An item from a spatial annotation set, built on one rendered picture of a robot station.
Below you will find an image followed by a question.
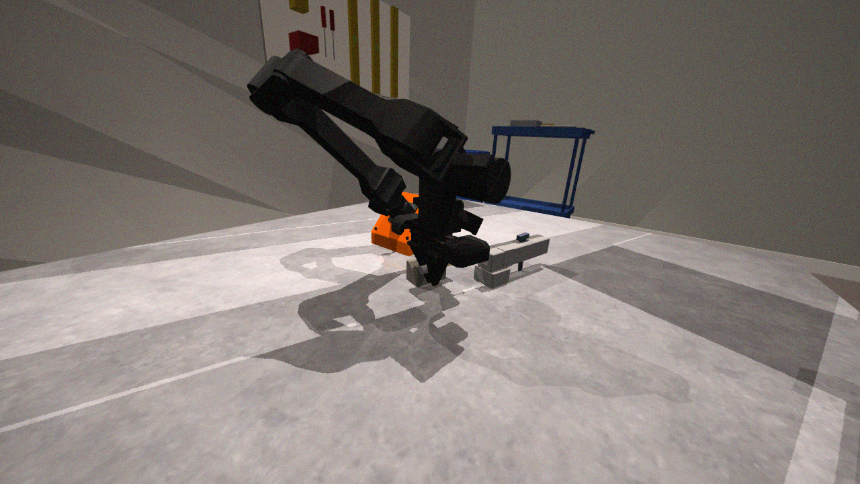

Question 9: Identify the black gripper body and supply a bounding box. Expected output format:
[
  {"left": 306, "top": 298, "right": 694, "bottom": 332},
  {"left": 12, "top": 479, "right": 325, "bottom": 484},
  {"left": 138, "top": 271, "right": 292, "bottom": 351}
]
[{"left": 392, "top": 191, "right": 490, "bottom": 268}]

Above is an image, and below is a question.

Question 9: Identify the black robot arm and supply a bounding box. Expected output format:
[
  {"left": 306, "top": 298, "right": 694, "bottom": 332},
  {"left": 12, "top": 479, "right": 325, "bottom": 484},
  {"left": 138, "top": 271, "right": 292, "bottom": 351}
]
[{"left": 247, "top": 49, "right": 511, "bottom": 222}]

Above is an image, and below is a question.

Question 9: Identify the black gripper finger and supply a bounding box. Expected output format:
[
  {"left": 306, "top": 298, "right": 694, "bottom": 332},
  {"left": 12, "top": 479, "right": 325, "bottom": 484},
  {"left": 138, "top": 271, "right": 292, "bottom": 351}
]
[
  {"left": 407, "top": 240, "right": 435, "bottom": 283},
  {"left": 424, "top": 249, "right": 448, "bottom": 286}
]

